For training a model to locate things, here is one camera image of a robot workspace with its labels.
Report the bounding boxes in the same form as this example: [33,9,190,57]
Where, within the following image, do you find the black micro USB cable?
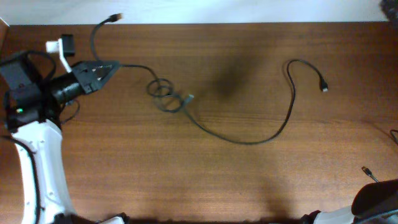
[89,12,181,100]

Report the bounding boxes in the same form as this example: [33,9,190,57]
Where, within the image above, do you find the thin black USB cable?
[154,58,329,146]

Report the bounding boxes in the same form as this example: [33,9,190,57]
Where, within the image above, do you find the thick black USB cable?
[360,129,398,184]

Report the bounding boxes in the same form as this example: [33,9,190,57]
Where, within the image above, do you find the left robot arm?
[1,51,120,223]

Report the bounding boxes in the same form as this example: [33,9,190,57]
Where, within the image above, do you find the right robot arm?
[299,179,397,224]

